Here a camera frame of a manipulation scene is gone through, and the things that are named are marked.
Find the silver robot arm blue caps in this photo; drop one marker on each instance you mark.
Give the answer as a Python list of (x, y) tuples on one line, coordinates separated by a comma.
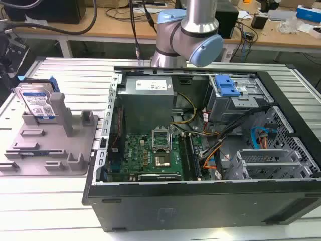
[(180, 35)]

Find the metal disk bay cage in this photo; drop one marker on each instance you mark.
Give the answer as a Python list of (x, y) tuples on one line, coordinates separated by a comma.
[(235, 100)]

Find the hard disk in blue carrier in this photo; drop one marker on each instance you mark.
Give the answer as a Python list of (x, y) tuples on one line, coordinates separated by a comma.
[(37, 99)]

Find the grey power supply unit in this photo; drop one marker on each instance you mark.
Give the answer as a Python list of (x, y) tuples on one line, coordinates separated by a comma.
[(148, 98)]

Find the green motherboard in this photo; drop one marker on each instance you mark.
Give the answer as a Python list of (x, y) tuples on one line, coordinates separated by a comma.
[(148, 155)]

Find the silver CPU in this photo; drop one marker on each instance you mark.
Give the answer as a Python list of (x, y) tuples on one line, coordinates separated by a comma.
[(162, 160)]

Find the graphics card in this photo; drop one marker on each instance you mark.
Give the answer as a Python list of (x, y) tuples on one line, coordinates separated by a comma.
[(159, 177)]

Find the blue drive bay latch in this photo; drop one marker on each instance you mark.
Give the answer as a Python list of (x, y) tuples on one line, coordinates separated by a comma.
[(227, 86)]

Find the black open PC case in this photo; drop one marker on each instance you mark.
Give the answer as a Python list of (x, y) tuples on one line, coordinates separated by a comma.
[(200, 200)]

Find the wooden desk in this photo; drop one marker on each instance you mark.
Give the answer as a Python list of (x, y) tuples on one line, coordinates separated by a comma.
[(160, 27)]

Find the grey parts rack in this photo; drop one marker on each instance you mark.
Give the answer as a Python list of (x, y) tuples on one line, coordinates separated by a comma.
[(50, 148)]

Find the black computer tower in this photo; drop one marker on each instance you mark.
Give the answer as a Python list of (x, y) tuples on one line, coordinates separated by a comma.
[(227, 22)]

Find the small black box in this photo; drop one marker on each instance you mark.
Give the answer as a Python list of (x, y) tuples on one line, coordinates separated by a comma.
[(259, 21)]

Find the black box on desk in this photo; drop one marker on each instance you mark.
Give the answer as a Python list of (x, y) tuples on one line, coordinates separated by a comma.
[(47, 11)]

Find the blue white carton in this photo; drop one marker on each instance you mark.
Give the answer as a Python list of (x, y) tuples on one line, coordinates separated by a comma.
[(309, 13)]

